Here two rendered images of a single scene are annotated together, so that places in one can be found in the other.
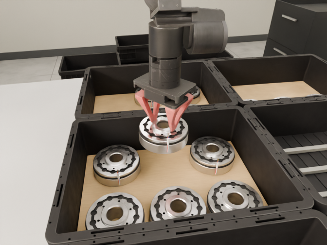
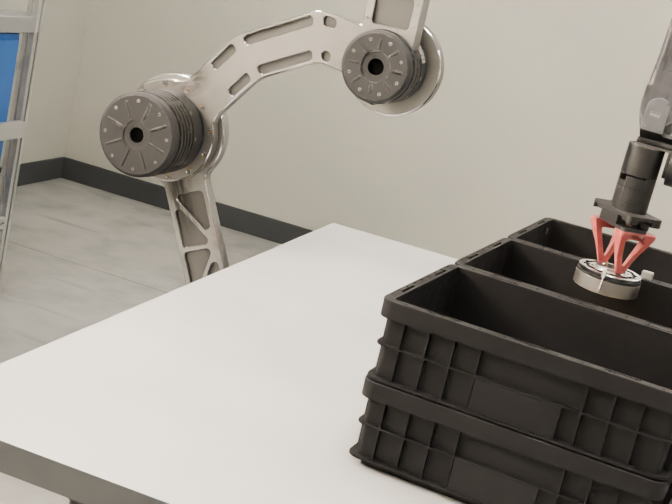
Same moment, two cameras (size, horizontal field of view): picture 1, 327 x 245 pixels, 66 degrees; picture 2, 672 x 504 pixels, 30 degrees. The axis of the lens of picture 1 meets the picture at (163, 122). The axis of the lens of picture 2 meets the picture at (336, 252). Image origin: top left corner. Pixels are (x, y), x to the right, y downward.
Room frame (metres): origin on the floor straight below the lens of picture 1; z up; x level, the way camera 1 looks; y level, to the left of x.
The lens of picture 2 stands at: (-1.49, -0.57, 1.35)
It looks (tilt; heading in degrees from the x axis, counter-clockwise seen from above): 14 degrees down; 29
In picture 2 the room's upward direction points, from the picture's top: 13 degrees clockwise
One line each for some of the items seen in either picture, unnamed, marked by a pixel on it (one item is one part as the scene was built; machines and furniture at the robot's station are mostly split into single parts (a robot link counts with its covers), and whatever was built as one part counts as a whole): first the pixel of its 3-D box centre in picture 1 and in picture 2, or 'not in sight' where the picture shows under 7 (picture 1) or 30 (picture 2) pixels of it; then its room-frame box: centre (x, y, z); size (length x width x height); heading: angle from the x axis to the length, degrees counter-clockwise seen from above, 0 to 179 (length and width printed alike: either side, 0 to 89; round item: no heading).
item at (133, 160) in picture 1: (116, 160); not in sight; (0.41, 0.10, 0.86); 0.10 x 0.10 x 0.01
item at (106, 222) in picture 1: (114, 214); not in sight; (0.27, 0.09, 0.86); 0.05 x 0.05 x 0.01
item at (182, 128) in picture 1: (163, 127); (609, 271); (0.43, 0.00, 0.94); 0.10 x 0.10 x 0.01
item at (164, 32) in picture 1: (169, 38); (646, 161); (0.43, -0.01, 1.12); 0.07 x 0.06 x 0.07; 102
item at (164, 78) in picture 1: (164, 72); (631, 197); (0.42, 0.00, 1.06); 0.10 x 0.07 x 0.07; 54
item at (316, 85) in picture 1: (278, 92); not in sight; (0.71, -0.37, 0.87); 0.40 x 0.30 x 0.11; 99
